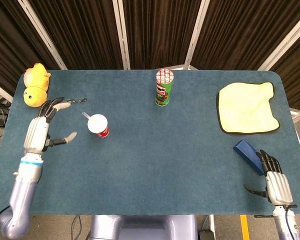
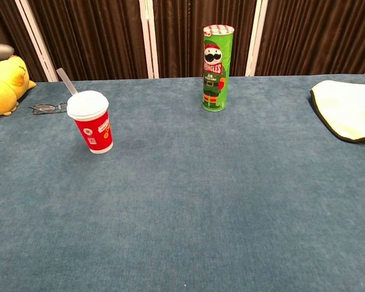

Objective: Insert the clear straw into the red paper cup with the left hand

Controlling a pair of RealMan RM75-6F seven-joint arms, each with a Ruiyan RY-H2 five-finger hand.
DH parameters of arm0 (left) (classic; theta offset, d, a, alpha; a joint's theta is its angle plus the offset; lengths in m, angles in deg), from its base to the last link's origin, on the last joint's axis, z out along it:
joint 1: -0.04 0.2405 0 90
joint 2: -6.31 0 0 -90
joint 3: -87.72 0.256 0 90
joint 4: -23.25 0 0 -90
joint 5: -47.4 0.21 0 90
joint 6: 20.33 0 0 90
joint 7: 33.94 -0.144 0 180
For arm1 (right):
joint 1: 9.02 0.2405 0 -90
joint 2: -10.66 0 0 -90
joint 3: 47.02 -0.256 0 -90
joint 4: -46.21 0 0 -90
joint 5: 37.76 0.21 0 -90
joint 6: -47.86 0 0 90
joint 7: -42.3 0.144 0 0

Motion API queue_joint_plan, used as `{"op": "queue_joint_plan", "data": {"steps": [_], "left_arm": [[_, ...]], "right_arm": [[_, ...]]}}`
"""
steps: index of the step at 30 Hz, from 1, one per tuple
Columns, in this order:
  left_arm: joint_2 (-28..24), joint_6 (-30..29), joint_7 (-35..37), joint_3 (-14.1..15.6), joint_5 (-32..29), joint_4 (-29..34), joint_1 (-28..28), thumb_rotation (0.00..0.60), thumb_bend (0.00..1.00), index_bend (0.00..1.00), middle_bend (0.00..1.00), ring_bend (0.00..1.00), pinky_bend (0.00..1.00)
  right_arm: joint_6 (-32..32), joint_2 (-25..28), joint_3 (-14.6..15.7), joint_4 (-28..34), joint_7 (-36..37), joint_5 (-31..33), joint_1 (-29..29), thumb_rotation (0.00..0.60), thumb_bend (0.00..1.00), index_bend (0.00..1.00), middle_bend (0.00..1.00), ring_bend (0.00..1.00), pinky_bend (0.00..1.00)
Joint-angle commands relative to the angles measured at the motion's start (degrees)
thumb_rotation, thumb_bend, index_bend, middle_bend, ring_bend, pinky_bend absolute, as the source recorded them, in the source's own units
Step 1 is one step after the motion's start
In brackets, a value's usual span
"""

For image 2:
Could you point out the transparent plastic straw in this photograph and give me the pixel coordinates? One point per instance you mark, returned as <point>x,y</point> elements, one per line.
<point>67,82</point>

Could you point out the red cup with white lid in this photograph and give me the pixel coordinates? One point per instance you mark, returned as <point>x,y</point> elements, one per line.
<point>94,130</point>

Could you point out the blue felt table cover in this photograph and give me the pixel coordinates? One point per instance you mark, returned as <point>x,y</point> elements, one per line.
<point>185,197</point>

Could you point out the green Pringles can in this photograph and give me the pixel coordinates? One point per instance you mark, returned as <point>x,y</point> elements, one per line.
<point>217,70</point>

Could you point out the dark curtain partition panel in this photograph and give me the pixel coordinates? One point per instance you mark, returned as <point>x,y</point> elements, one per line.
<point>182,36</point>
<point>94,36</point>
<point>6,30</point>
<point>316,36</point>

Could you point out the black-framed eyeglasses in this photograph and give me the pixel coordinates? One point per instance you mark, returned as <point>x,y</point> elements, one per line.
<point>44,108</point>

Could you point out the yellow cloth with black edge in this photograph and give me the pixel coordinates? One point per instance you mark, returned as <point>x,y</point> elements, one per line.
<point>349,109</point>

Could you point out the yellow plush duck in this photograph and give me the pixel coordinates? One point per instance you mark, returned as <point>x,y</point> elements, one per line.
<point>3,88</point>

